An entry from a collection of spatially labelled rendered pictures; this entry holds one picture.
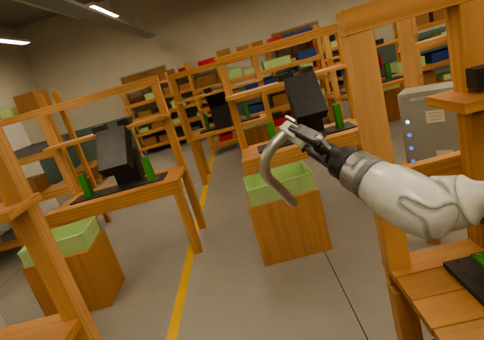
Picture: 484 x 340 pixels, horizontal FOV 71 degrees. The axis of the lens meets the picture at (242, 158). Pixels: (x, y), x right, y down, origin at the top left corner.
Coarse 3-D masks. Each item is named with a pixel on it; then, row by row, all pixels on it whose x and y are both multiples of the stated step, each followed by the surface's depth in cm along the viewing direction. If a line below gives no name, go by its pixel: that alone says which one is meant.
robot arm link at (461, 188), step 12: (444, 180) 68; (456, 180) 67; (468, 180) 67; (456, 192) 65; (468, 192) 65; (480, 192) 64; (468, 204) 64; (480, 204) 64; (468, 216) 64; (480, 216) 65; (456, 228) 68
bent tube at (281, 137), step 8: (288, 120) 90; (280, 136) 88; (288, 136) 89; (272, 144) 88; (280, 144) 89; (264, 152) 89; (272, 152) 88; (264, 160) 89; (264, 168) 90; (264, 176) 91; (272, 176) 93; (272, 184) 94; (280, 184) 96; (280, 192) 97; (288, 192) 99; (288, 200) 100; (296, 200) 103
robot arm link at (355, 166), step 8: (360, 152) 69; (352, 160) 69; (360, 160) 67; (368, 160) 67; (376, 160) 66; (384, 160) 68; (344, 168) 69; (352, 168) 68; (360, 168) 66; (368, 168) 65; (344, 176) 69; (352, 176) 67; (360, 176) 66; (344, 184) 70; (352, 184) 68; (352, 192) 69
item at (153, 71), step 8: (304, 24) 1020; (312, 24) 1021; (272, 32) 1024; (280, 32) 1024; (288, 32) 1025; (288, 48) 1037; (296, 48) 1038; (304, 48) 1038; (280, 56) 1042; (136, 72) 1044; (144, 72) 1044; (152, 72) 1045; (160, 72) 1046; (120, 80) 1049; (128, 80) 1049; (136, 80) 1050; (160, 80) 1052; (128, 96) 1062; (136, 96) 1063; (144, 96) 1063
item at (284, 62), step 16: (240, 48) 748; (320, 48) 744; (272, 64) 753; (288, 64) 748; (320, 64) 795; (192, 80) 797; (208, 80) 763; (240, 80) 754; (272, 80) 763; (320, 80) 808; (256, 96) 764; (272, 96) 776; (256, 112) 783; (272, 112) 775; (224, 144) 791
